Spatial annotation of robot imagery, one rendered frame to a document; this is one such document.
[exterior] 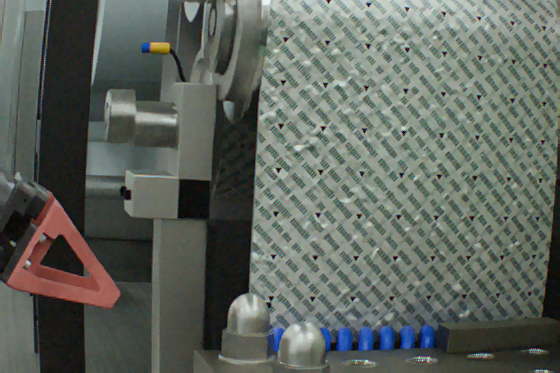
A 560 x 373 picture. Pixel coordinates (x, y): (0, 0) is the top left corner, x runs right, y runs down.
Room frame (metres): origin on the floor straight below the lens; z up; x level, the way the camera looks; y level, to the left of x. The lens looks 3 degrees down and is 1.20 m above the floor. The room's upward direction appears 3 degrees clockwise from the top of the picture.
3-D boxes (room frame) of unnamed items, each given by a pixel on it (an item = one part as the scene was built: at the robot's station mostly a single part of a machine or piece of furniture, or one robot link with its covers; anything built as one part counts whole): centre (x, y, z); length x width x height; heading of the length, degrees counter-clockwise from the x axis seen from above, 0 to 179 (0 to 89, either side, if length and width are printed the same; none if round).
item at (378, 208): (0.85, -0.10, 1.11); 0.23 x 0.01 x 0.18; 104
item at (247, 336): (0.75, 0.01, 1.05); 0.04 x 0.04 x 0.04
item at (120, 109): (0.89, 0.12, 1.18); 0.04 x 0.02 x 0.04; 14
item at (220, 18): (0.88, 0.04, 1.25); 0.07 x 0.02 x 0.07; 14
